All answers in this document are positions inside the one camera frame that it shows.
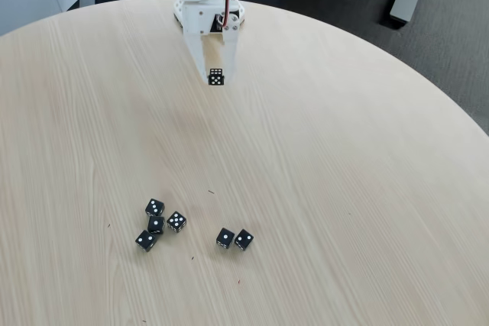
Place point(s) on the black dice showing two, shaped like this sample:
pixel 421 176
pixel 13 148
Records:
pixel 243 240

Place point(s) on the black dice with white pips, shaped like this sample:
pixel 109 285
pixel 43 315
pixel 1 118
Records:
pixel 156 224

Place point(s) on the black dice showing five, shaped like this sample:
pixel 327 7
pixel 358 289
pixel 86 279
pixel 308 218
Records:
pixel 175 220

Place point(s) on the black dice showing six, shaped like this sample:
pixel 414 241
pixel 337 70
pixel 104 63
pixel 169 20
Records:
pixel 216 78

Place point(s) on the black dice showing three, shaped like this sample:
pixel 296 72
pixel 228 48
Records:
pixel 154 207

